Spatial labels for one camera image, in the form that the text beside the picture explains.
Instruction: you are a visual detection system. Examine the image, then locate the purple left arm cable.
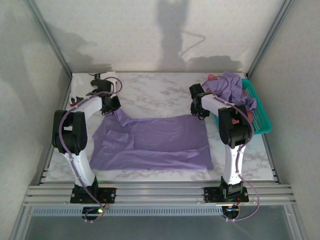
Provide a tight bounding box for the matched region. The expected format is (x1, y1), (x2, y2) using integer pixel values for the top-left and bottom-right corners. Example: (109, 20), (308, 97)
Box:
(58, 76), (123, 223)

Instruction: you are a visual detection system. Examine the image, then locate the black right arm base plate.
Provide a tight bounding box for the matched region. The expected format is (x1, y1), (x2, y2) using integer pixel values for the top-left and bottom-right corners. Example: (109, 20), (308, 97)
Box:
(203, 186), (249, 203)

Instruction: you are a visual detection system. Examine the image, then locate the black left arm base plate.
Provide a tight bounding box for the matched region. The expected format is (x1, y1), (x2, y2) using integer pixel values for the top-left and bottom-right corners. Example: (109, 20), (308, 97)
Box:
(70, 187), (117, 204)

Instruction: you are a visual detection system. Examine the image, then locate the purple t-shirt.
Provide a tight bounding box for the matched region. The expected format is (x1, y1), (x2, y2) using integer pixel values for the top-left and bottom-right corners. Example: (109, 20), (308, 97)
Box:
(89, 108), (214, 172)
(201, 70), (258, 112)

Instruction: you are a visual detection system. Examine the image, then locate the crumpled purple t-shirt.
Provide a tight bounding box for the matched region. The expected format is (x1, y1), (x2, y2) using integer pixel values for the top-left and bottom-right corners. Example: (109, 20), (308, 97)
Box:
(201, 70), (258, 112)

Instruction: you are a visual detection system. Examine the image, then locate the aluminium table frame rail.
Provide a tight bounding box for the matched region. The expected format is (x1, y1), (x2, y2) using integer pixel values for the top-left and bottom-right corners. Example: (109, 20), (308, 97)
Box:
(22, 182), (297, 207)

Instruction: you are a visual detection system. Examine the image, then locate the grey slotted cable duct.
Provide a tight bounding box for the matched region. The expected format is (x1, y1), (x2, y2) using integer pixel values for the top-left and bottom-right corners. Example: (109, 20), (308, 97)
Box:
(31, 206), (223, 217)

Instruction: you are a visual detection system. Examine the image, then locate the round black control board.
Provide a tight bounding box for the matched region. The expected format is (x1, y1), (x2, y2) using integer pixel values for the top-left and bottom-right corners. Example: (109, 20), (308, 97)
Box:
(81, 206), (106, 221)
(221, 204), (241, 220)

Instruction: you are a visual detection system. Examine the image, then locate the aluminium corner post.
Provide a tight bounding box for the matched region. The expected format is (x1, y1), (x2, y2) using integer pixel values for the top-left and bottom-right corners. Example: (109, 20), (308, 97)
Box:
(23, 0), (73, 78)
(246, 0), (293, 78)

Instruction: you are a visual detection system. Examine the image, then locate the teal plastic laundry basket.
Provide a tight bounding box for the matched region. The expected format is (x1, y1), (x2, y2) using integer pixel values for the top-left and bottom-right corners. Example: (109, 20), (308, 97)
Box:
(214, 78), (273, 136)

